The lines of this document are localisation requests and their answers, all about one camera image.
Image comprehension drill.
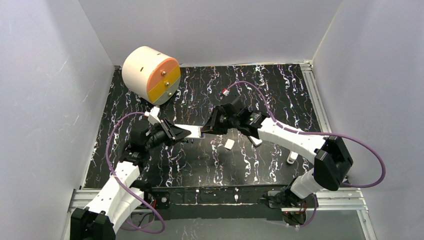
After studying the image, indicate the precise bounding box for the white battery cover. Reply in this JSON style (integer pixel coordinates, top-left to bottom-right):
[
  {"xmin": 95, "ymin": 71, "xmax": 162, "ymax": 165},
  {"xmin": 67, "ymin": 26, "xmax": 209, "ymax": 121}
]
[{"xmin": 224, "ymin": 139, "xmax": 235, "ymax": 150}]

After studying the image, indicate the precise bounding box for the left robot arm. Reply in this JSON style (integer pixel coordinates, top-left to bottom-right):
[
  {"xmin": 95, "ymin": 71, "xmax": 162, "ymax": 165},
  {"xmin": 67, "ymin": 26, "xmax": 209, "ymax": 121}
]
[{"xmin": 69, "ymin": 119, "xmax": 192, "ymax": 240}]

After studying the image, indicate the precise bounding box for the long white remote control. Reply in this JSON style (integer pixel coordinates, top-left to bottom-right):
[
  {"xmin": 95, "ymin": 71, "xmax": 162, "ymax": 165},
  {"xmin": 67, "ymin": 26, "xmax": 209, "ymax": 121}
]
[{"xmin": 248, "ymin": 136, "xmax": 263, "ymax": 147}]

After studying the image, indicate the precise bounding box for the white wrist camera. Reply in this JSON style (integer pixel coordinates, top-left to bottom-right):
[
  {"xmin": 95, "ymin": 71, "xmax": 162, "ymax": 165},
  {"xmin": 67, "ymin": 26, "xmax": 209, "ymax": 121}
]
[
  {"xmin": 144, "ymin": 106, "xmax": 161, "ymax": 125},
  {"xmin": 221, "ymin": 88, "xmax": 230, "ymax": 96}
]

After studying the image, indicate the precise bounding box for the white remote with buttons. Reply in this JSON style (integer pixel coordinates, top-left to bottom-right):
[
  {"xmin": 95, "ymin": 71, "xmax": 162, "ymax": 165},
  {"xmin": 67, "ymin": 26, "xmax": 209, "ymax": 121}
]
[{"xmin": 175, "ymin": 124, "xmax": 205, "ymax": 139}]

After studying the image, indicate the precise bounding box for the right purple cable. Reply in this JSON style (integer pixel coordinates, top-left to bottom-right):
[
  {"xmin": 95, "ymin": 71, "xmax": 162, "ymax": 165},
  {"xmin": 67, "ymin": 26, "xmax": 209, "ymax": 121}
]
[{"xmin": 225, "ymin": 81, "xmax": 387, "ymax": 189}]

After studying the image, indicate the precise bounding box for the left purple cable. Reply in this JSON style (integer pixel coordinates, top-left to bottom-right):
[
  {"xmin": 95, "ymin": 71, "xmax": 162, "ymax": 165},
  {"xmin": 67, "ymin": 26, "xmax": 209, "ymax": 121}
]
[{"xmin": 105, "ymin": 111, "xmax": 166, "ymax": 235}]

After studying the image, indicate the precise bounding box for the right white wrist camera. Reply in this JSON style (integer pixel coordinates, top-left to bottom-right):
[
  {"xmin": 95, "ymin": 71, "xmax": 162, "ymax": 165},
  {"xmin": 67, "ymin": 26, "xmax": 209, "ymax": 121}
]
[{"xmin": 221, "ymin": 88, "xmax": 230, "ymax": 96}]

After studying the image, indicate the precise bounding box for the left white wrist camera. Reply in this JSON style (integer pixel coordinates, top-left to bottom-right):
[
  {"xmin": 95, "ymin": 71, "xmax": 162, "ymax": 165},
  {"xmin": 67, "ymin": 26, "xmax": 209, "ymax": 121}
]
[{"xmin": 144, "ymin": 106, "xmax": 161, "ymax": 125}]

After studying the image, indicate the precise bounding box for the purple cable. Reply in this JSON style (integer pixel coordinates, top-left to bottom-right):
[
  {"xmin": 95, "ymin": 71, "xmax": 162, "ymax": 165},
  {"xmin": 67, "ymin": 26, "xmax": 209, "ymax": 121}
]
[
  {"xmin": 225, "ymin": 81, "xmax": 387, "ymax": 189},
  {"xmin": 105, "ymin": 111, "xmax": 166, "ymax": 235}
]

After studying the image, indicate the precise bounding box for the round three-colour drawer box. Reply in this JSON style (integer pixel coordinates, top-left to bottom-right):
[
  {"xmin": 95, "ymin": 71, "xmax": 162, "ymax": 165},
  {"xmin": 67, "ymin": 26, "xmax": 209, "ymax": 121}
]
[{"xmin": 121, "ymin": 46, "xmax": 181, "ymax": 106}]

